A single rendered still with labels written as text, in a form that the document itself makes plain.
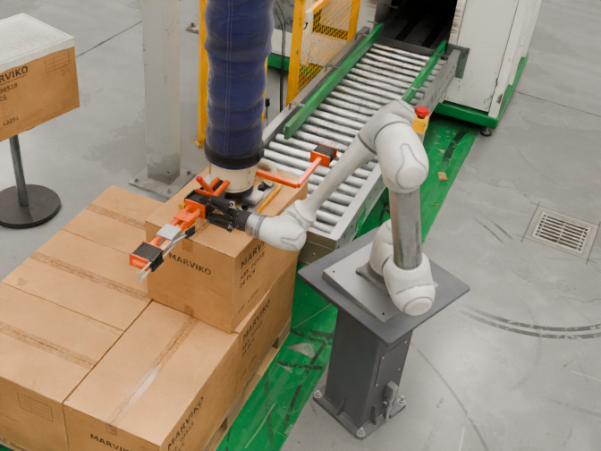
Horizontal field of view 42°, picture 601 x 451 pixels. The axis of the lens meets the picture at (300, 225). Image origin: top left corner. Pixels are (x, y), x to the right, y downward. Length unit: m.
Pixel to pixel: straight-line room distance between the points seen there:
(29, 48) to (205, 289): 1.67
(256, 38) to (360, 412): 1.69
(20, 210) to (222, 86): 2.15
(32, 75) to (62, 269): 1.12
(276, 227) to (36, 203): 2.25
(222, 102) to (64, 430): 1.32
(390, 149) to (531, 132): 3.63
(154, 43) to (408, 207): 2.24
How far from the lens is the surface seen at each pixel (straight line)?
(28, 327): 3.24
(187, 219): 2.81
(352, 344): 3.31
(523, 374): 4.04
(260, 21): 2.69
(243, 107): 2.83
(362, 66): 5.20
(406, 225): 2.61
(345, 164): 2.62
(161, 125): 4.63
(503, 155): 5.62
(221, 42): 2.72
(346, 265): 3.13
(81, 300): 3.32
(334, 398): 3.61
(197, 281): 3.06
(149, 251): 2.66
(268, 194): 3.16
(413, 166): 2.37
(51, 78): 4.24
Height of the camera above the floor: 2.81
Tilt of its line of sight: 38 degrees down
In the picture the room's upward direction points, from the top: 7 degrees clockwise
